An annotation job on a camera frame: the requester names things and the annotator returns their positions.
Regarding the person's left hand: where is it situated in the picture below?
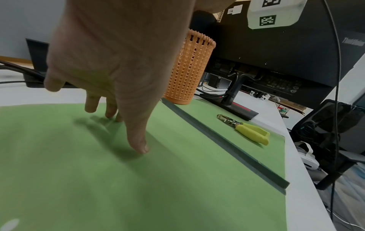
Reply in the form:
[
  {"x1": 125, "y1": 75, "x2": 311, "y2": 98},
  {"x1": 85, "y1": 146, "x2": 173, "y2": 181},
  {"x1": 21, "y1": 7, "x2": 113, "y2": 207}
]
[{"x1": 44, "y1": 0, "x2": 198, "y2": 155}]

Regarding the person's right hand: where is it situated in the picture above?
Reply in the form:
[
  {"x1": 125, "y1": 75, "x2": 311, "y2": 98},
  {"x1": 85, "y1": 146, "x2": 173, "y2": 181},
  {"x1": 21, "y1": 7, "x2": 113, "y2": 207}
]
[{"x1": 195, "y1": 0, "x2": 237, "y2": 14}]

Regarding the green folder with dark spine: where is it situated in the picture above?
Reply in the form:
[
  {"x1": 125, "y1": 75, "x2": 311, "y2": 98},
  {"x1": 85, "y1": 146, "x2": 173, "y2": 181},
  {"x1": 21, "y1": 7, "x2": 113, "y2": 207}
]
[{"x1": 0, "y1": 98, "x2": 290, "y2": 231}]

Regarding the yellow-handled staple remover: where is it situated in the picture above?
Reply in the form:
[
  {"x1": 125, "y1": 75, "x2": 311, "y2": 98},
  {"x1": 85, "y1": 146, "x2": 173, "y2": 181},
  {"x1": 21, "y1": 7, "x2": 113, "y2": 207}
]
[{"x1": 216, "y1": 113, "x2": 271, "y2": 146}]

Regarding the orange mesh basket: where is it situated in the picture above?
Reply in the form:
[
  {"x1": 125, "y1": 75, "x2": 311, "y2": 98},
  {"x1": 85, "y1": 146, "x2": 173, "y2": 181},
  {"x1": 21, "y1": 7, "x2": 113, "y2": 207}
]
[{"x1": 162, "y1": 29, "x2": 216, "y2": 105}]

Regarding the black monitor with vented back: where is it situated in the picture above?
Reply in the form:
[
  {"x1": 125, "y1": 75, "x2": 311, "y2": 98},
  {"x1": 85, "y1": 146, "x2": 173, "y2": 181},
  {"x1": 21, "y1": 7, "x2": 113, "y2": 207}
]
[{"x1": 199, "y1": 0, "x2": 365, "y2": 109}]

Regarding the black monitor stand red stripe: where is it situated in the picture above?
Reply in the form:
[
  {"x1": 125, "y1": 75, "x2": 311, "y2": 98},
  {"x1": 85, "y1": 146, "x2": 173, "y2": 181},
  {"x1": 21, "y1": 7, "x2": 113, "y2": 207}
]
[{"x1": 199, "y1": 69, "x2": 260, "y2": 121}]

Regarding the black office chair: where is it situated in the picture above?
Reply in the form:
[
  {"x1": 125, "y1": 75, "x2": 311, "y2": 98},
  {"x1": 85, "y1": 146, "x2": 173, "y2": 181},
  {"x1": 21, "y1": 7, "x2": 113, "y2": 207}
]
[{"x1": 287, "y1": 99, "x2": 365, "y2": 191}]

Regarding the white headset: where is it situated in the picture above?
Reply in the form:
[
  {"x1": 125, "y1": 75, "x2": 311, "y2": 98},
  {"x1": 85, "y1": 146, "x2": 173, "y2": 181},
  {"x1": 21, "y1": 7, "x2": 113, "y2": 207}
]
[{"x1": 294, "y1": 141, "x2": 320, "y2": 171}]

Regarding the bundle of black monitor cables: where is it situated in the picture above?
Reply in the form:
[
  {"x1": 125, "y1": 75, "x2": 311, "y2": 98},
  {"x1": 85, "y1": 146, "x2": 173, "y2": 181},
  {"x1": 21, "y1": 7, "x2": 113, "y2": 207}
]
[{"x1": 196, "y1": 88, "x2": 229, "y2": 100}]

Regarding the thick black monitor cable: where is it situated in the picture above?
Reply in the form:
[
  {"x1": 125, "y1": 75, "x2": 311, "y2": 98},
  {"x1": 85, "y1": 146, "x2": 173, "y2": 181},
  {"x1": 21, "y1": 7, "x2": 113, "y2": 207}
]
[{"x1": 0, "y1": 59, "x2": 46, "y2": 84}]

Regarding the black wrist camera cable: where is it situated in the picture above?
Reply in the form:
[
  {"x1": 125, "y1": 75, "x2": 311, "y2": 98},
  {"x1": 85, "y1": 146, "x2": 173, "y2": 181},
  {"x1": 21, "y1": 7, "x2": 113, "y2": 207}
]
[{"x1": 323, "y1": 0, "x2": 343, "y2": 220}]

